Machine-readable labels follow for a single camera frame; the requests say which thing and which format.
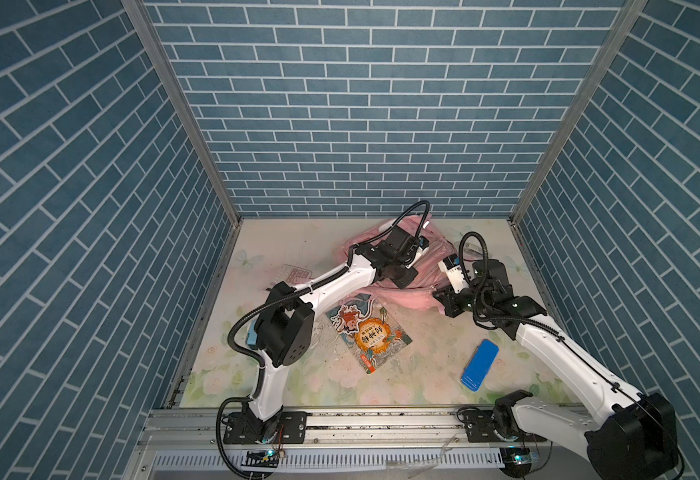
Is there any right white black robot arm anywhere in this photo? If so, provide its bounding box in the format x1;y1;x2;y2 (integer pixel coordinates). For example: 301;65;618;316
433;255;686;479

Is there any colourful illustrated book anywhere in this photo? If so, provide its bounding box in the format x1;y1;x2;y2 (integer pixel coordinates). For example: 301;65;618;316
326;294;413;374

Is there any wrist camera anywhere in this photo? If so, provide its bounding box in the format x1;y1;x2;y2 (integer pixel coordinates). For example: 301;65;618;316
438;254;470;294
415;235;430;258

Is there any pink student backpack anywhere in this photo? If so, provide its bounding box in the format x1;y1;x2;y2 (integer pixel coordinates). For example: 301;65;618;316
332;214;459;313

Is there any pink white calculator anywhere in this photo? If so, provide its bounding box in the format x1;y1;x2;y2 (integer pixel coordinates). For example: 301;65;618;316
275;264;313;285

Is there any blue pencil sharpener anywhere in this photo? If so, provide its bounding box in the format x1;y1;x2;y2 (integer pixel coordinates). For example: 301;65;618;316
246;319;259;350

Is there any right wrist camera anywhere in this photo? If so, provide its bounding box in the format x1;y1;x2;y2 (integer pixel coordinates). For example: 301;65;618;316
438;254;470;294

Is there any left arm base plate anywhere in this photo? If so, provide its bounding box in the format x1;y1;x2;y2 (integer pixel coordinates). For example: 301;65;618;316
222;410;308;445

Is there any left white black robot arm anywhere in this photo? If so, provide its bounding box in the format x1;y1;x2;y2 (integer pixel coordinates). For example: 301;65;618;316
244;226;430;422

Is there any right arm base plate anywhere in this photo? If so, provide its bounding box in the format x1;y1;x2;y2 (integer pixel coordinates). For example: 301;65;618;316
455;406;547;443

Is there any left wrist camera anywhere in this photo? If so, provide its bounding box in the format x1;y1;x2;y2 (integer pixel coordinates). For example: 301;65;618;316
415;235;430;258

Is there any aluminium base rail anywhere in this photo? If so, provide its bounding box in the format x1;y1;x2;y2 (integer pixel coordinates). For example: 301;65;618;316
124;399;599;479

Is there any blue pencil case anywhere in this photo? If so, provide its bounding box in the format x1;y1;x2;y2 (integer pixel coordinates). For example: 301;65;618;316
460;339;499;392

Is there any left black corrugated cable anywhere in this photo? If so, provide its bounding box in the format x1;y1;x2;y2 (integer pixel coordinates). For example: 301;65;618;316
214;199;432;480

